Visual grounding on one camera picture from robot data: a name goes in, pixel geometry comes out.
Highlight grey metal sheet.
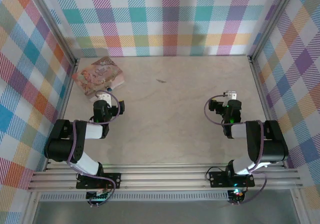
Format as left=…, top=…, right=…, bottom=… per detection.
left=33, top=200, right=301, bottom=224

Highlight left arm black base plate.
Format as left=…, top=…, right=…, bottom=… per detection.
left=76, top=172, right=122, bottom=190

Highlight aluminium short frame post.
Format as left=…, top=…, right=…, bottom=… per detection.
left=22, top=191, right=42, bottom=224
left=291, top=187, right=312, bottom=224

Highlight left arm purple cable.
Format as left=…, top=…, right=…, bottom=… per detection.
left=66, top=90, right=120, bottom=209

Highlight aluminium corner frame post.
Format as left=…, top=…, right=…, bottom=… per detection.
left=247, top=0, right=300, bottom=62
left=28, top=0, right=80, bottom=65

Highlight grey slotted cable duct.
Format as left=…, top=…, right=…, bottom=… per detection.
left=39, top=192, right=247, bottom=202

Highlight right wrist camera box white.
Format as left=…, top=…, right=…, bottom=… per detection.
left=223, top=90, right=238, bottom=101

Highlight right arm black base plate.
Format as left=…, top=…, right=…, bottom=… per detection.
left=208, top=171, right=256, bottom=188

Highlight plaid fabric wall panel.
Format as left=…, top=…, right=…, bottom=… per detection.
left=41, top=0, right=291, bottom=59
left=251, top=0, right=320, bottom=224
left=0, top=0, right=76, bottom=224

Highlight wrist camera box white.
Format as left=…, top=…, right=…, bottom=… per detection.
left=96, top=91, right=112, bottom=105
left=223, top=90, right=238, bottom=101

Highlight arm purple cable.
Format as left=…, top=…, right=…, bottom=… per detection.
left=66, top=90, right=120, bottom=209
left=204, top=92, right=268, bottom=206

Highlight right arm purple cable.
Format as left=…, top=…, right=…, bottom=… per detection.
left=204, top=92, right=268, bottom=206

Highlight aluminium extrusion base rails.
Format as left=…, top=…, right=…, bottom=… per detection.
left=27, top=158, right=305, bottom=192

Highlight aluminium table side rail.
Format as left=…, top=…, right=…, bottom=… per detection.
left=247, top=56, right=288, bottom=169
left=43, top=58, right=81, bottom=171

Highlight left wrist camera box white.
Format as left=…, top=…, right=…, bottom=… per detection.
left=96, top=91, right=112, bottom=105

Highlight pink illustrated diary book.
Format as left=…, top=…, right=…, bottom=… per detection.
left=71, top=56, right=125, bottom=102

